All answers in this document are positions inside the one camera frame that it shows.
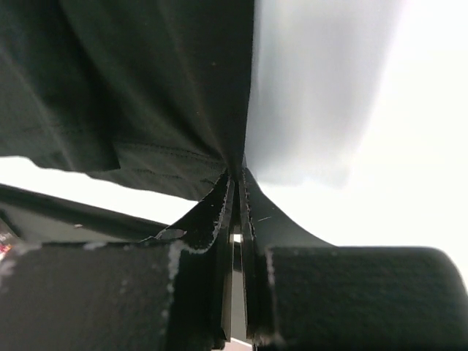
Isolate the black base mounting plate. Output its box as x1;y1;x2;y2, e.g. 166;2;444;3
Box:
1;185;166;243

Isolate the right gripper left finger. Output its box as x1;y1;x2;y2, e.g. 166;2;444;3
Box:
1;174;234;350

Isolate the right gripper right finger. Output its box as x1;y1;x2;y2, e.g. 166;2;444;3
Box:
238;170;467;350

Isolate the black tank top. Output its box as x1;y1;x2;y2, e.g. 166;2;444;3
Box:
1;1;254;200

